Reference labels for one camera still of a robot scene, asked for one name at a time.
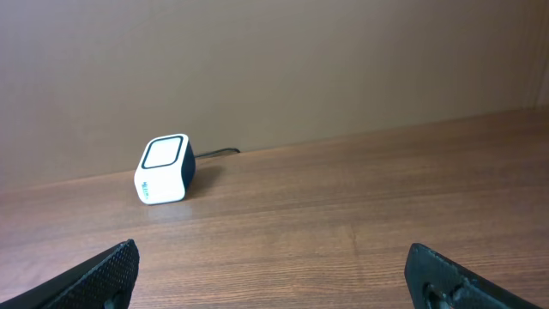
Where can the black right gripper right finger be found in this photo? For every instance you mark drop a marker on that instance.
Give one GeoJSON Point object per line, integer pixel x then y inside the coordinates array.
{"type": "Point", "coordinates": [435, 281]}

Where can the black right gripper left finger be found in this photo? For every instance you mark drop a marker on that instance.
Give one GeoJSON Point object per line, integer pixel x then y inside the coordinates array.
{"type": "Point", "coordinates": [106, 280]}

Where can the white barcode scanner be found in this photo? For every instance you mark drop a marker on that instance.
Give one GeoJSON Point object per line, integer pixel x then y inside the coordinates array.
{"type": "Point", "coordinates": [165, 170]}

